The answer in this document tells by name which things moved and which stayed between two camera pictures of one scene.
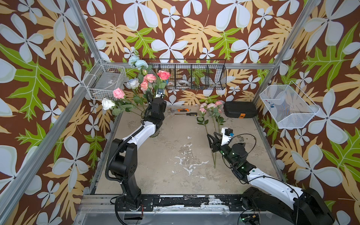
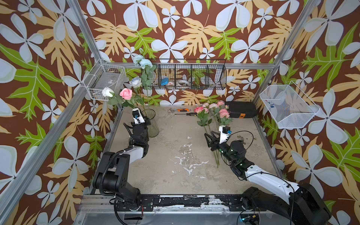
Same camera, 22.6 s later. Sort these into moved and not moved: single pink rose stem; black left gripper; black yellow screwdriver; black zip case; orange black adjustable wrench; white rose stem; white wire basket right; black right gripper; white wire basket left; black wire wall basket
Moved: black left gripper; white rose stem; single pink rose stem
Not moved: black wire wall basket; orange black adjustable wrench; white wire basket left; black zip case; black yellow screwdriver; white wire basket right; black right gripper
